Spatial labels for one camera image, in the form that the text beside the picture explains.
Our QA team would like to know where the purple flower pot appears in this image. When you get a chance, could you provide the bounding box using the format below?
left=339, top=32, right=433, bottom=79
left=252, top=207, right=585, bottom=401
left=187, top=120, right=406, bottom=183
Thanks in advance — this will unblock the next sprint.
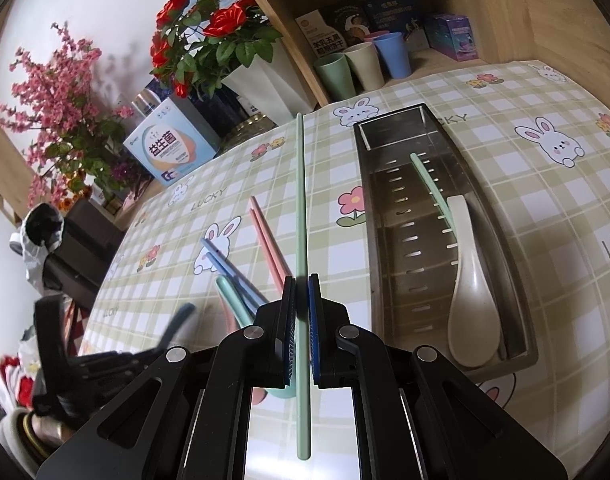
left=107, top=157, right=153, bottom=196

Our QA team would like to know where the steel perforated utensil tray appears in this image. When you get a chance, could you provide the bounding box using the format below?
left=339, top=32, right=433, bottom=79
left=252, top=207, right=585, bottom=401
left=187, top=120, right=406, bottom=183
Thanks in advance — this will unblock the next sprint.
left=352, top=103, right=539, bottom=376

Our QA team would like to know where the pink blossom plant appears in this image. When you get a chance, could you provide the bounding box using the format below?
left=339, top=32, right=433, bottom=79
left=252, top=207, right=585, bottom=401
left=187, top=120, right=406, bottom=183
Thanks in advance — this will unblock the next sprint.
left=0, top=22, right=136, bottom=211

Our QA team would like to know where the dark box with moon print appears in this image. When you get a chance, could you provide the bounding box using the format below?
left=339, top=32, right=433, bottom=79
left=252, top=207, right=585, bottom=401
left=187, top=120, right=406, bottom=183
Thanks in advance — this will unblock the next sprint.
left=295, top=0, right=370, bottom=57

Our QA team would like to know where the person's left forearm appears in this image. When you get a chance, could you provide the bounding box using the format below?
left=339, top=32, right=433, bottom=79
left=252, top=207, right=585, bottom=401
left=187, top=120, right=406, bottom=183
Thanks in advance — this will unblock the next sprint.
left=0, top=402, right=68, bottom=473

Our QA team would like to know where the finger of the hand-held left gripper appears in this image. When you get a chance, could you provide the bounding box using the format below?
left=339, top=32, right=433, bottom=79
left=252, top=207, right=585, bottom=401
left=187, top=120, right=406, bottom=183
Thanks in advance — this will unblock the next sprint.
left=77, top=347, right=166, bottom=382

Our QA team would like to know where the blue cup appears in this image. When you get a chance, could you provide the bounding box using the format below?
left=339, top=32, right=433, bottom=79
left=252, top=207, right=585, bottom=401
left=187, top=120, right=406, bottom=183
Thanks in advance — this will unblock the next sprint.
left=374, top=32, right=412, bottom=80

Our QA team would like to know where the beige spoon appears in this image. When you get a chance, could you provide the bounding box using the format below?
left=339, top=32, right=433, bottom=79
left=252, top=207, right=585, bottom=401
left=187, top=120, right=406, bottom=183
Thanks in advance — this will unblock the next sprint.
left=446, top=195, right=502, bottom=368

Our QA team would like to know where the green cup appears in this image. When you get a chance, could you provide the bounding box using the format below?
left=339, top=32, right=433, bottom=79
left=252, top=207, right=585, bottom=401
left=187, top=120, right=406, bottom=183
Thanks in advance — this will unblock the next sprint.
left=313, top=54, right=356, bottom=102

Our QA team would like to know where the blue chopstick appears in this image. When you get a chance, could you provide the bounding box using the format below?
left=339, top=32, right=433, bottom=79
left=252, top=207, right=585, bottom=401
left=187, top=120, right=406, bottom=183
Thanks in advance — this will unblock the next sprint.
left=201, top=237, right=266, bottom=308
left=206, top=251, right=257, bottom=315

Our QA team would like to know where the purple box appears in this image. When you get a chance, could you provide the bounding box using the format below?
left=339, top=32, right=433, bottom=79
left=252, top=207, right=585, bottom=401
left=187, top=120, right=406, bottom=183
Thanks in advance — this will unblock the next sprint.
left=425, top=12, right=483, bottom=63

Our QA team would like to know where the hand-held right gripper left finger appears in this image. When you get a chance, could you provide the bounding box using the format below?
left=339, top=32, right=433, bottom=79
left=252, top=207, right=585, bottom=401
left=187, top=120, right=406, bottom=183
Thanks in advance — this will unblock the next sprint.
left=35, top=274, right=298, bottom=480

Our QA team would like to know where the red rose bouquet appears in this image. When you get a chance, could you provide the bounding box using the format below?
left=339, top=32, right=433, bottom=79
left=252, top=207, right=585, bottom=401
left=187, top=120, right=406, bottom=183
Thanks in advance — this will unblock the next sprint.
left=150, top=0, right=283, bottom=101

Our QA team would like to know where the white and blue box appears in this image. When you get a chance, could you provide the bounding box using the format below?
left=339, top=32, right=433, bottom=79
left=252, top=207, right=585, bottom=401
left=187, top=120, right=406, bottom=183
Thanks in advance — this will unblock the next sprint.
left=122, top=97, right=222, bottom=188

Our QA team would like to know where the white and grey cloth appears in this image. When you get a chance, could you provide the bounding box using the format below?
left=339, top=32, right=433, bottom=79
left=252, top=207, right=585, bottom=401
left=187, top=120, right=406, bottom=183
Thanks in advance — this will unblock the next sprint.
left=10, top=204, right=66, bottom=291

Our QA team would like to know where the white faceted vase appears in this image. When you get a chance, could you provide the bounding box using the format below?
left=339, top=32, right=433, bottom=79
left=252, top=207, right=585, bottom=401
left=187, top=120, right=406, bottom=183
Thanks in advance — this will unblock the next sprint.
left=221, top=57, right=318, bottom=123

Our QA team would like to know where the checked rabbit print tablecloth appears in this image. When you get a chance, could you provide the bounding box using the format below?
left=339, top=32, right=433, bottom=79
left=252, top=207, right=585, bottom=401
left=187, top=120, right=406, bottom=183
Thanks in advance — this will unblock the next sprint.
left=77, top=60, right=610, bottom=480

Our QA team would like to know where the green spoon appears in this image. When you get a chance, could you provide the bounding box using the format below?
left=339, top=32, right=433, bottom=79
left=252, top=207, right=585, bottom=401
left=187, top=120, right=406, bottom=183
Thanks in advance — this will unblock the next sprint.
left=215, top=276, right=298, bottom=401

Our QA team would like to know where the metal tumbler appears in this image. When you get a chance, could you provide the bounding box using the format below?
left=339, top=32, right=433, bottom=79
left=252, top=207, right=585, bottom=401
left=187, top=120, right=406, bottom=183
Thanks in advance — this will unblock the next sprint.
left=131, top=89, right=160, bottom=121

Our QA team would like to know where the dark blue printed box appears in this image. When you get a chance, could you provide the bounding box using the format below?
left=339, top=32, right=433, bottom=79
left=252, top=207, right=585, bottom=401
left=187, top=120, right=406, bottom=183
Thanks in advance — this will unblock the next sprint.
left=362, top=0, right=426, bottom=43

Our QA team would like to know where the beige cup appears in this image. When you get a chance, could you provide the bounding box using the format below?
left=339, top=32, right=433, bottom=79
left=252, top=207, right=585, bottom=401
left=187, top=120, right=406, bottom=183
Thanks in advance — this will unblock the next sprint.
left=344, top=42, right=386, bottom=92

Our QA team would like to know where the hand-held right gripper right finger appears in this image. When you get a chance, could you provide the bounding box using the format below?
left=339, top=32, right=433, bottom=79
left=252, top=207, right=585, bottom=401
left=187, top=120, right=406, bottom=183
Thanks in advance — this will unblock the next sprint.
left=307, top=274, right=568, bottom=480

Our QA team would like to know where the golden glass dish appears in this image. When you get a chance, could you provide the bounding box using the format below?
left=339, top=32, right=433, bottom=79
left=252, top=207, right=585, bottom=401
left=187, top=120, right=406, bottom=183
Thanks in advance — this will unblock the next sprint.
left=219, top=114, right=280, bottom=153

